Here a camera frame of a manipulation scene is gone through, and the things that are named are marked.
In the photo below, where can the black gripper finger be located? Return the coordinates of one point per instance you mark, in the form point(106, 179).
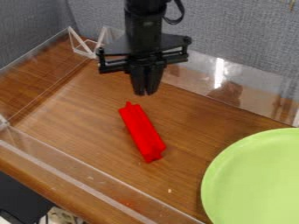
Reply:
point(154, 77)
point(138, 78)

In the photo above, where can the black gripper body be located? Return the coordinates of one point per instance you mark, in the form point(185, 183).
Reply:
point(145, 45)

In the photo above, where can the red plastic block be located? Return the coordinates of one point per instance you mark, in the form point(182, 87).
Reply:
point(142, 130)

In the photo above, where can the green plate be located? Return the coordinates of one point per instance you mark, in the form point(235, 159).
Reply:
point(250, 186)

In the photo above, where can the black box under table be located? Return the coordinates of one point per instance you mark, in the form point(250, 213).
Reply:
point(20, 201)

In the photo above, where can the clear acrylic corner bracket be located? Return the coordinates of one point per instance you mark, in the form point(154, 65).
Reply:
point(86, 47)

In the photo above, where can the clear acrylic back wall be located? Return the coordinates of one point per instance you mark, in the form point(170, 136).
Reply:
point(262, 92)

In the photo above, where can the clear acrylic wall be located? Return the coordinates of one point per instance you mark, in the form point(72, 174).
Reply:
point(76, 186)
point(262, 92)
point(35, 73)

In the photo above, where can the clear acrylic left wall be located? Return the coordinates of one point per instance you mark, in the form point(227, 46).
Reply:
point(35, 73)

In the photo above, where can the clear acrylic front wall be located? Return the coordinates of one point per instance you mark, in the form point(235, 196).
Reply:
point(76, 186)

